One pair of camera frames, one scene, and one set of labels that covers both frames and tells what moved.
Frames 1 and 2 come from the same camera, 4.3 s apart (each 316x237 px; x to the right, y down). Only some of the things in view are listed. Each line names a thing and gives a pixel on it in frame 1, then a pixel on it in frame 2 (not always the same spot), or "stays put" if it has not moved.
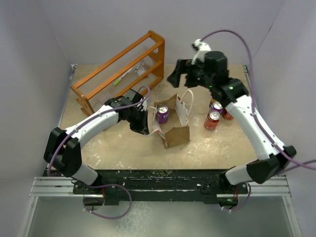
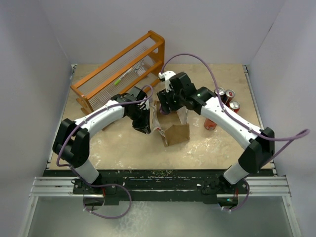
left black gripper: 142,127 stays put
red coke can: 212,120 stays put
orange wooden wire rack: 138,68 stays put
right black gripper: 183,66 to 164,97
